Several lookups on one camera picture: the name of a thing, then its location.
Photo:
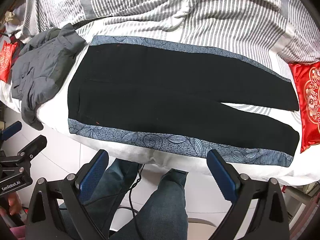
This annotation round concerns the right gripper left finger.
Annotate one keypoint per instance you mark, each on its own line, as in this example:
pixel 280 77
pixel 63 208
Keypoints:
pixel 44 219

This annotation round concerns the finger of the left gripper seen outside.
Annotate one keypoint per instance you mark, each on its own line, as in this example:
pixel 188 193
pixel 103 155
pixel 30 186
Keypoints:
pixel 34 147

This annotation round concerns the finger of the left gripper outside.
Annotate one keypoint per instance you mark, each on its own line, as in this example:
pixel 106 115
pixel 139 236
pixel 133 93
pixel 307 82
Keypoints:
pixel 10 131

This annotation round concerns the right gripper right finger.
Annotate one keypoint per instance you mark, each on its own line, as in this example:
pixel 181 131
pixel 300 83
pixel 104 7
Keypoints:
pixel 269 221

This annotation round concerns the black trousers with blue trim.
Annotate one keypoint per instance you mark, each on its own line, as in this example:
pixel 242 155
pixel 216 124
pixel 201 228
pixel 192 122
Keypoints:
pixel 182 99

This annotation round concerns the person left hand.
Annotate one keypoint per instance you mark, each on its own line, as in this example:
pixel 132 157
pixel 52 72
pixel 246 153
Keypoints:
pixel 14 202

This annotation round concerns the small red cushion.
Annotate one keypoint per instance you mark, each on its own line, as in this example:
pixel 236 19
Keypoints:
pixel 6 55

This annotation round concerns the white patterned mattress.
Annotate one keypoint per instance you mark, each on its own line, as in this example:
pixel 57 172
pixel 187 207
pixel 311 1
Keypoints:
pixel 304 168

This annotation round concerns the person legs in jeans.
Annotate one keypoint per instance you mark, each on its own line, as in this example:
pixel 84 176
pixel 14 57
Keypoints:
pixel 163 216

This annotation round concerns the red embroidered cushion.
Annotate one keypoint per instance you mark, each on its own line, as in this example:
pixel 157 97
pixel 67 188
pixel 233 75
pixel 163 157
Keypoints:
pixel 307 82

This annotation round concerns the striped grey white duvet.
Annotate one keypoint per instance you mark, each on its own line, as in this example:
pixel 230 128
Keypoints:
pixel 249 27

